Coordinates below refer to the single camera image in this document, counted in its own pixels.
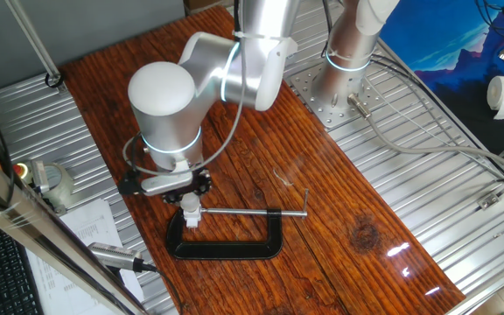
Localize white lamp socket adapter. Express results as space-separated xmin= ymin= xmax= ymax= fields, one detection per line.
xmin=182 ymin=207 xmax=204 ymax=229

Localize black C-clamp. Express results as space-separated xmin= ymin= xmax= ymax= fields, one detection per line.
xmin=165 ymin=188 xmax=311 ymax=260

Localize black cable loop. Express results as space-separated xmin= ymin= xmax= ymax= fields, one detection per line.
xmin=44 ymin=71 xmax=66 ymax=89

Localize blue landscape poster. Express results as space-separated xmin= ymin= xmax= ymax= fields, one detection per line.
xmin=378 ymin=0 xmax=504 ymax=154

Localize shiny metal frame bar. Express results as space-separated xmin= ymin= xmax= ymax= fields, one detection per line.
xmin=0 ymin=143 xmax=148 ymax=315

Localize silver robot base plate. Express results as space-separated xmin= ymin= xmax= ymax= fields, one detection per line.
xmin=290 ymin=65 xmax=387 ymax=130

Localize black depth camera cable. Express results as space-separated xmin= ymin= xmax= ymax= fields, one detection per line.
xmin=140 ymin=261 xmax=184 ymax=315

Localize silver metal bracket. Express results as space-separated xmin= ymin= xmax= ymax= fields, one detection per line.
xmin=31 ymin=159 xmax=48 ymax=196

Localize silver ribbed depth camera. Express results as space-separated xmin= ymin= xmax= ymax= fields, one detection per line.
xmin=87 ymin=241 xmax=144 ymax=273

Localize aluminium profile post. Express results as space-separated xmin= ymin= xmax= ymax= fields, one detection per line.
xmin=4 ymin=0 xmax=67 ymax=91

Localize white LED light bulb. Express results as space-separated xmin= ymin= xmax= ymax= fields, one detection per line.
xmin=179 ymin=192 xmax=201 ymax=214

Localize printed paper sheets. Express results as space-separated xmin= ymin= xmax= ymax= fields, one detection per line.
xmin=24 ymin=199 xmax=146 ymax=315

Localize black keyboard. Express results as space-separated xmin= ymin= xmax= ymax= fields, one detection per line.
xmin=0 ymin=209 xmax=46 ymax=315

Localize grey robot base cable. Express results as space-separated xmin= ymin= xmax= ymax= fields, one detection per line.
xmin=346 ymin=92 xmax=504 ymax=185

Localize red emergency stop button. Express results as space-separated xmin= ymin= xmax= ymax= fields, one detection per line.
xmin=12 ymin=160 xmax=34 ymax=181

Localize brown wooden board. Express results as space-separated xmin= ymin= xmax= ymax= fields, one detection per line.
xmin=59 ymin=4 xmax=466 ymax=315

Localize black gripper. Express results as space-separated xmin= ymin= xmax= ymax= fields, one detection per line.
xmin=162 ymin=168 xmax=213 ymax=206

